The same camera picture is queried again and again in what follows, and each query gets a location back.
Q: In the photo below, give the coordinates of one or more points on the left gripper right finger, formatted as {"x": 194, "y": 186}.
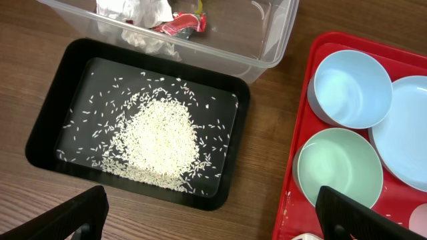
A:
{"x": 341, "y": 217}

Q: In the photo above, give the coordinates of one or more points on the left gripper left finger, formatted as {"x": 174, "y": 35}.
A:
{"x": 81, "y": 217}

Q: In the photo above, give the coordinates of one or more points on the green bowl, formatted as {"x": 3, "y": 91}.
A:
{"x": 340, "y": 159}

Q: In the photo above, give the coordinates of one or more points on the pink plastic cup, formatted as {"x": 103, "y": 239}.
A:
{"x": 418, "y": 220}

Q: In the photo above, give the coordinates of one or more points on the pile of white rice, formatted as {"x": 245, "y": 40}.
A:
{"x": 150, "y": 128}

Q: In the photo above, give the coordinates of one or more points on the white napkin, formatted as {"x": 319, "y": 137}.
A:
{"x": 141, "y": 13}

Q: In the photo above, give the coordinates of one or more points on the red snack wrapper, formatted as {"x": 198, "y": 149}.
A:
{"x": 183, "y": 25}

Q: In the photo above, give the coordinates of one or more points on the yellow snack wrapper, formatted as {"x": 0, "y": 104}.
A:
{"x": 199, "y": 9}

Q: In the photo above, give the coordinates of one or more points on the clear plastic waste bin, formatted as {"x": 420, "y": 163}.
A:
{"x": 237, "y": 38}

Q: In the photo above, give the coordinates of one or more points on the red serving tray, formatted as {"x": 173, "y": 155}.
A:
{"x": 296, "y": 215}

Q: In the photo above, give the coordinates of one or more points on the light blue plate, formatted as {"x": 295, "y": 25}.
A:
{"x": 400, "y": 139}

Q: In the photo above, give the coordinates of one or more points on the black plastic tray bin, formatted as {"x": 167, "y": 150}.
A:
{"x": 50, "y": 126}

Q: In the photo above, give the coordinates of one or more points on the light blue bowl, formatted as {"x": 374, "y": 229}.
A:
{"x": 350, "y": 89}

